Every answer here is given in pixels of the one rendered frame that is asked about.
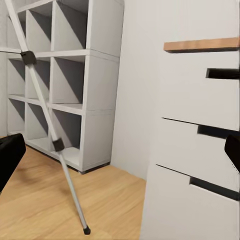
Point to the bookcase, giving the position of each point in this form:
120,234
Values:
77,45

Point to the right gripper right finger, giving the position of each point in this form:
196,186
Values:
232,149

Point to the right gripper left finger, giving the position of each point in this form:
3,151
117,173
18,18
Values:
12,150

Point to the camera tripod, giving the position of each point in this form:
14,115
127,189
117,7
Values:
29,59

